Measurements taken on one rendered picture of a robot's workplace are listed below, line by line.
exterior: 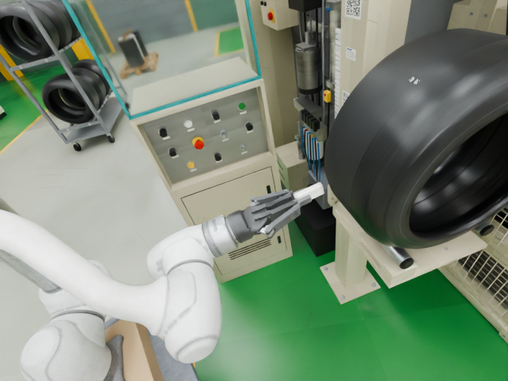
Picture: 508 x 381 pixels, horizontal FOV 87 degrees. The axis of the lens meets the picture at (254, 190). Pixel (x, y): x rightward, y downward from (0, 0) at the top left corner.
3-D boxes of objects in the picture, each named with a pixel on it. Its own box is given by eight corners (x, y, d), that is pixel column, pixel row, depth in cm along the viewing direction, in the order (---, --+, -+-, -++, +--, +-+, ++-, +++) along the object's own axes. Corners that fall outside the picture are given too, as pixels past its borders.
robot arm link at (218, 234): (199, 215, 65) (222, 205, 65) (215, 236, 71) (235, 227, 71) (205, 244, 58) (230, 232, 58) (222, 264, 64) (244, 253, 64)
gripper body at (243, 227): (230, 233, 59) (268, 215, 59) (222, 208, 65) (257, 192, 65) (242, 251, 64) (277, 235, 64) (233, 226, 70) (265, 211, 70)
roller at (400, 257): (338, 198, 106) (339, 190, 103) (348, 194, 107) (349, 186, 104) (400, 271, 80) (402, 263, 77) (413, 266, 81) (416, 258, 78)
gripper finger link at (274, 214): (252, 215, 63) (254, 220, 62) (295, 196, 62) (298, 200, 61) (257, 225, 65) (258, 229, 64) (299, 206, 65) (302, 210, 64)
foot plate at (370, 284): (320, 267, 181) (320, 266, 180) (355, 253, 184) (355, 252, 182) (341, 304, 161) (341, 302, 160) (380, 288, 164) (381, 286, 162)
